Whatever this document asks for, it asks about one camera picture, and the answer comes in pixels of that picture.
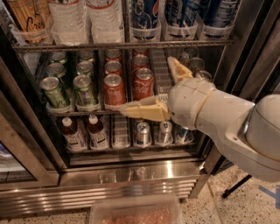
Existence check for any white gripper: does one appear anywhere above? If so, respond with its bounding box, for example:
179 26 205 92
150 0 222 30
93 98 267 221
118 56 216 130

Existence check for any clear water bottle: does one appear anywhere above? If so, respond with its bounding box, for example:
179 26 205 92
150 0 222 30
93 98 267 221
86 0 123 44
48 0 88 46

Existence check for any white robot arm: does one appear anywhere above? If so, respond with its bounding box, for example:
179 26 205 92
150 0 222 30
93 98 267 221
118 57 280 182

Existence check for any blue Pepsi bottle middle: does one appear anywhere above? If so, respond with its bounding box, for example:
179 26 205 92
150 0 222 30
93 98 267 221
164 0 200 38

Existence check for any blue pepsi bottle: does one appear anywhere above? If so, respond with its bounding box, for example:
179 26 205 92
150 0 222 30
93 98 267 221
164 0 200 38
132 0 159 40
202 0 238 38

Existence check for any blue Pepsi bottle left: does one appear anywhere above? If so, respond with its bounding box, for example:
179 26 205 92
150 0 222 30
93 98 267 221
132 0 159 40

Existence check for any brown tea bottle right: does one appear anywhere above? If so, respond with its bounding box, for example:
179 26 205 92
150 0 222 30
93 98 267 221
87 115 109 150

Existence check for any brown tea bottle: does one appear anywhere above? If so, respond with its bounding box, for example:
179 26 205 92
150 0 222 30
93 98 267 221
62 116 87 152
87 115 109 150

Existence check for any blue Pepsi bottle right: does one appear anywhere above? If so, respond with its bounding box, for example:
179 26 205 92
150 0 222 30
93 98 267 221
202 0 238 38

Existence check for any stainless steel fridge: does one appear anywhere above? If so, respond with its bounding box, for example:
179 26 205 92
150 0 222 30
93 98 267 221
0 0 280 218

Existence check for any brown tea bottle left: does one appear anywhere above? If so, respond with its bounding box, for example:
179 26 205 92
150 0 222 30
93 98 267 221
62 116 87 152

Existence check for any red Coca-Cola can front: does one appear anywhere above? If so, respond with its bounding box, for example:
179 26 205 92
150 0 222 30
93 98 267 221
133 68 154 101

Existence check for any red coca-cola can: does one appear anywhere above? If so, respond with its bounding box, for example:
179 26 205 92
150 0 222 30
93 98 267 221
132 48 149 57
131 55 150 71
133 68 154 101

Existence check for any silver can middle right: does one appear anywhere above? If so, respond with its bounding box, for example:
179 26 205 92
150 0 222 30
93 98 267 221
188 57 205 72

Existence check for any red Coca-Cola can middle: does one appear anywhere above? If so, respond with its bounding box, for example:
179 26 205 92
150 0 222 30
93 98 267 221
131 55 150 71

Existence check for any blue silver can front middle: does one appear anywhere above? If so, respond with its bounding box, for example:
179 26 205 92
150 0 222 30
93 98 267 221
157 122 172 144

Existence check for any blue silver can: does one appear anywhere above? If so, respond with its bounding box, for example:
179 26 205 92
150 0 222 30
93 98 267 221
136 122 150 145
175 126 193 144
157 122 172 144

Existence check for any blue silver can front left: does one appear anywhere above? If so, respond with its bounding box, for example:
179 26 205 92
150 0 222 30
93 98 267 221
136 122 150 145

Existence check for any silver can back right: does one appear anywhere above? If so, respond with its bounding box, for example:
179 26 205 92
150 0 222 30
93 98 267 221
179 46 199 66

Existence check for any blue silver can front right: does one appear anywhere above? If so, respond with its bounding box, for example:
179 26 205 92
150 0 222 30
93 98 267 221
175 126 193 144

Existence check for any red Coca-Cola can back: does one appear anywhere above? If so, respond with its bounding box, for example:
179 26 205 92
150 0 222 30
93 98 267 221
132 48 149 57

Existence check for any empty white bottom tray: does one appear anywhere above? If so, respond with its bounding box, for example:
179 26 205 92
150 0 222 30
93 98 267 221
112 115 130 149

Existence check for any green can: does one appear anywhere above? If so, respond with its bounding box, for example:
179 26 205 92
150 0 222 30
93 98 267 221
46 63 71 90
50 52 68 65
40 77 70 109
78 51 95 63
76 61 94 78
73 75 97 106

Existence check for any green can back left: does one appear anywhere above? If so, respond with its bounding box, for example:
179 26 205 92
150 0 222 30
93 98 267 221
50 52 68 65

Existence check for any green can middle left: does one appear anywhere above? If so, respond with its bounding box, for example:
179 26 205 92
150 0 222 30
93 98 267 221
46 63 71 90

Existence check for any green can front left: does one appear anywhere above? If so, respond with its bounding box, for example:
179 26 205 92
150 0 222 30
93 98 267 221
40 77 70 109

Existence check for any black tripod leg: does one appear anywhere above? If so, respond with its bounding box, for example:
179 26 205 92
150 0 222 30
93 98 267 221
221 175 252 199

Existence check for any clear plastic bin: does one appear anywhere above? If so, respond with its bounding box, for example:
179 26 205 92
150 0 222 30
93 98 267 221
89 193 184 224

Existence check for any blue floor tape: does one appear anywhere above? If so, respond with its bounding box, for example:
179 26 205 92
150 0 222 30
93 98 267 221
258 185 280 209

